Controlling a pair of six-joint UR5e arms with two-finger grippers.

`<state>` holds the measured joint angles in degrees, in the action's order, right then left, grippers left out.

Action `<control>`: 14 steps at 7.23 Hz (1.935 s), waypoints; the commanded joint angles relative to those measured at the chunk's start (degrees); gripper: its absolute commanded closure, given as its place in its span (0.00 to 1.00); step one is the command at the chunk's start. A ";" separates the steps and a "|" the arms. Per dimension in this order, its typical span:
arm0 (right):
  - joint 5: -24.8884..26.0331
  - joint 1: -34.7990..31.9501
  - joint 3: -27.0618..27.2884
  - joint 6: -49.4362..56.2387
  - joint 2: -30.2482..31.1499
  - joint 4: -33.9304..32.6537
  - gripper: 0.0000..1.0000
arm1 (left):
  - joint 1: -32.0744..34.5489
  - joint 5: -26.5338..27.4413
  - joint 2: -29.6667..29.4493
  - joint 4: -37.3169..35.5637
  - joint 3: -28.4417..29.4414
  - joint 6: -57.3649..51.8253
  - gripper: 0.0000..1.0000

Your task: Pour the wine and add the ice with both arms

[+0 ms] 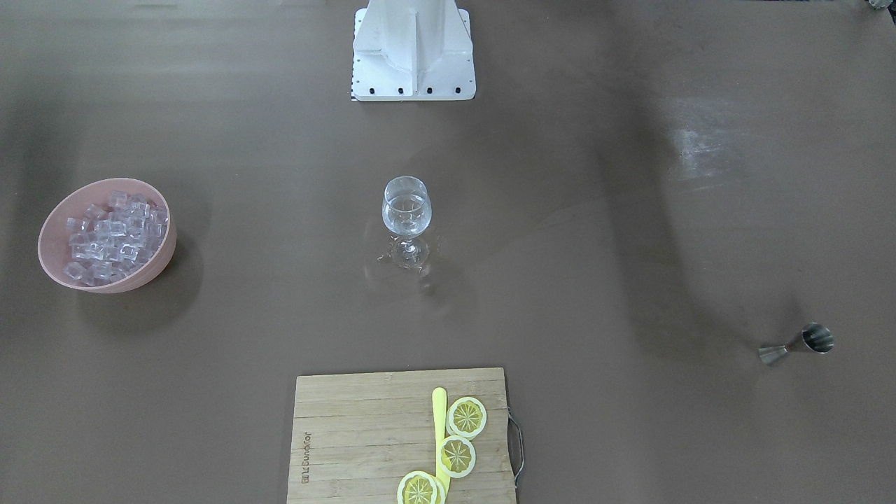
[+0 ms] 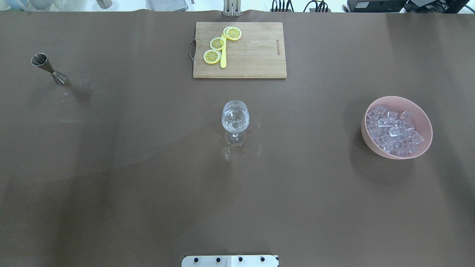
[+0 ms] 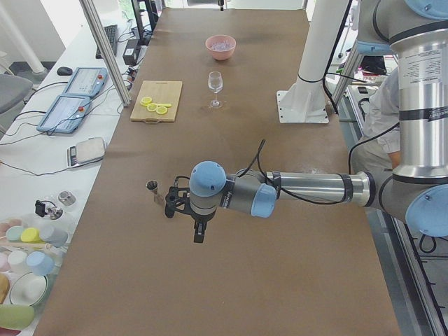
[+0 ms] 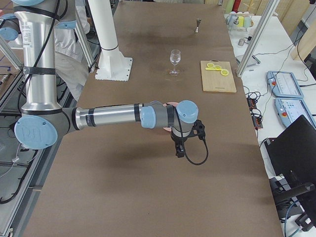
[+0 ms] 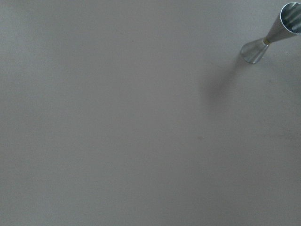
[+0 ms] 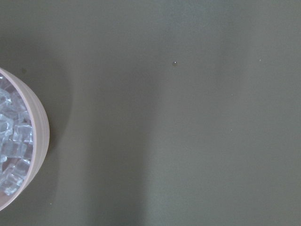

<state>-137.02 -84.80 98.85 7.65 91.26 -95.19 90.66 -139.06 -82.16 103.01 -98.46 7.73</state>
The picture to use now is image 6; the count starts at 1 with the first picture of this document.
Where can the clear ice cubes pile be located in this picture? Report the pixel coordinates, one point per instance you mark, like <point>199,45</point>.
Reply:
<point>16,138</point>

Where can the pink bowl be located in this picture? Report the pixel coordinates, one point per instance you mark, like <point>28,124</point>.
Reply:
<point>41,134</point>

